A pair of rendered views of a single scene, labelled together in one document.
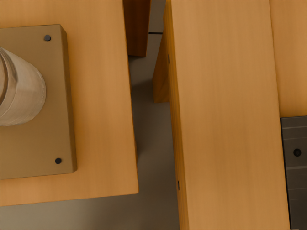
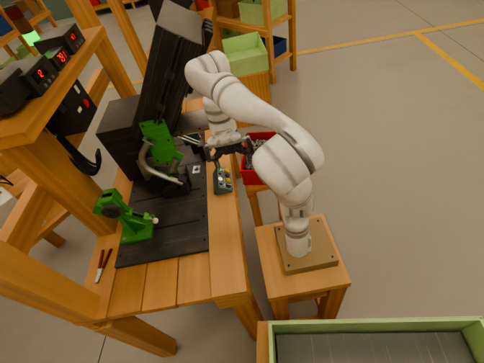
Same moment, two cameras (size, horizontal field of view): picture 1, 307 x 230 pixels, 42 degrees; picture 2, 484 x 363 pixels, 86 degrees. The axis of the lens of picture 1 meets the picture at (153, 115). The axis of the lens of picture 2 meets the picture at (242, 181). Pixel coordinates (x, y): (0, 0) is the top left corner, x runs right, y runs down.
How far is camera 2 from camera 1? 0.71 m
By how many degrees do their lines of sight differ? 45
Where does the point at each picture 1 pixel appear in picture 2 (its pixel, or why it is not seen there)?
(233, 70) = (223, 262)
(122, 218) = not seen: hidden behind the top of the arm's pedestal
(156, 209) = (258, 267)
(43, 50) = (289, 261)
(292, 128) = (205, 245)
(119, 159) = (261, 235)
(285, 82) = (206, 263)
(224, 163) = (227, 233)
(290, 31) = (202, 281)
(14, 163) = not seen: hidden behind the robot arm
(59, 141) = (279, 234)
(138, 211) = not seen: hidden behind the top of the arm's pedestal
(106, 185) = (264, 228)
